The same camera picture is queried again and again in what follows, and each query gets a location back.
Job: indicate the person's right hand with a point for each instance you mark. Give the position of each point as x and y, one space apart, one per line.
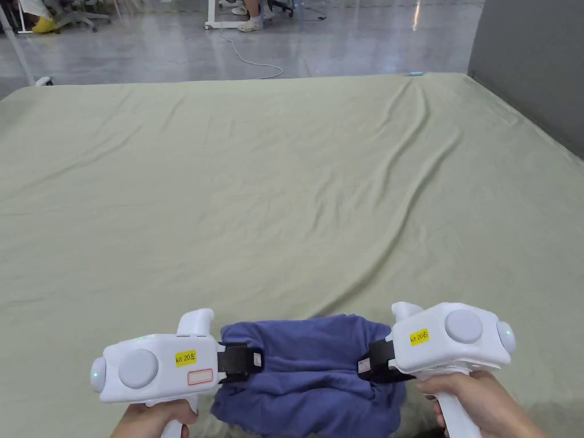
483 401

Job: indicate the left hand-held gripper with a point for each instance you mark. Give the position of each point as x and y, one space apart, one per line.
159 360

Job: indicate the person's left hand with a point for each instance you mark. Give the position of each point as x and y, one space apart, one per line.
146 419

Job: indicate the bed with pale green sheet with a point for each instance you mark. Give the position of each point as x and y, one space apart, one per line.
273 191

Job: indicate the dark blue garment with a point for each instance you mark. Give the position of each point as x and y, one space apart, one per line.
310 365

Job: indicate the white desk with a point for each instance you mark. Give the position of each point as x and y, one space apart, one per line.
214 16

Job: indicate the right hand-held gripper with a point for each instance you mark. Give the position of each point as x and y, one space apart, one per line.
447 340

